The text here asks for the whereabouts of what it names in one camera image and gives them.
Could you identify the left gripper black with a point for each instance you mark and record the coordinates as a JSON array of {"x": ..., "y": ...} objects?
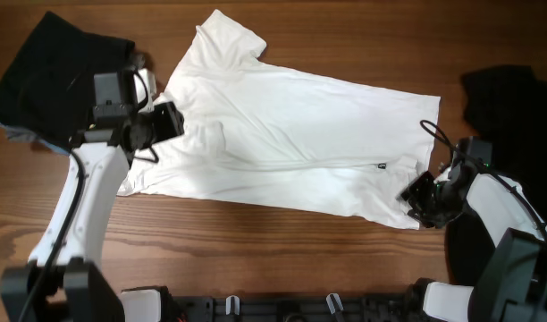
[{"x": 171, "y": 119}]

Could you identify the blue folded shirt in stack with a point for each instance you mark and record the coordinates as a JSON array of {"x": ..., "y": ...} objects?
[{"x": 54, "y": 148}]

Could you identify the white t-shirt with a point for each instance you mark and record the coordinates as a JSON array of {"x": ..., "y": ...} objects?
[{"x": 268, "y": 135}]

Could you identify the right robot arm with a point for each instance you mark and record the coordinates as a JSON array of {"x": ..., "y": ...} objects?
[{"x": 513, "y": 285}]

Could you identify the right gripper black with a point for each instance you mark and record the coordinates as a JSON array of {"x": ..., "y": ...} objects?
[{"x": 415, "y": 190}]

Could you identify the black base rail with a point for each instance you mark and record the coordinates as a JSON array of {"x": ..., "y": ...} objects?
[{"x": 330, "y": 308}]

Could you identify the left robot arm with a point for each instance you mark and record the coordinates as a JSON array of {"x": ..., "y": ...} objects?
[{"x": 62, "y": 280}]

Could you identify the black unfolded garment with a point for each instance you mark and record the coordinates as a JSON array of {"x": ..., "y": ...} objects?
[{"x": 506, "y": 105}]

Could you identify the black folded shirt on stack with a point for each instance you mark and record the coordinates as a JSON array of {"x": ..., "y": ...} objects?
[{"x": 48, "y": 88}]

